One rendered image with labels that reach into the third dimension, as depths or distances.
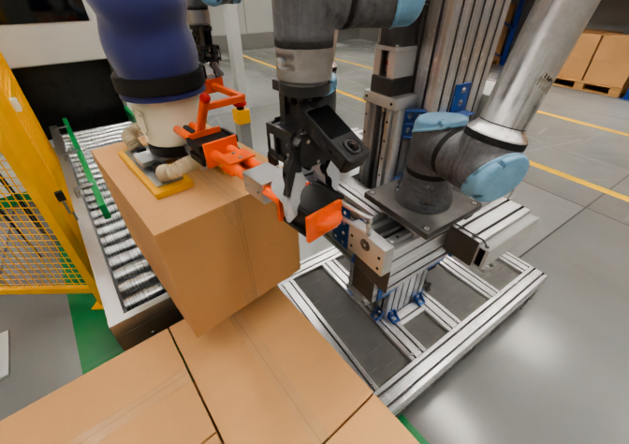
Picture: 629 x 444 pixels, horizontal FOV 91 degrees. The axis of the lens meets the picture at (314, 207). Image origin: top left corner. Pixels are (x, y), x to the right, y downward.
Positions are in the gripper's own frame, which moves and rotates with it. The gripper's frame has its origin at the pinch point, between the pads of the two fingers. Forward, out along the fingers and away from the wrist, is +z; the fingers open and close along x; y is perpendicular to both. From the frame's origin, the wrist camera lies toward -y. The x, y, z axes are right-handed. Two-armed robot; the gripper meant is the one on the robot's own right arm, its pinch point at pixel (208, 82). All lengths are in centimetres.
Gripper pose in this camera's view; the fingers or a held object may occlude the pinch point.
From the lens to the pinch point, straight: 136.2
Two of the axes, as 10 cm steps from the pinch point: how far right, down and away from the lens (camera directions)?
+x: 7.4, -4.0, 5.4
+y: 6.7, 4.4, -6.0
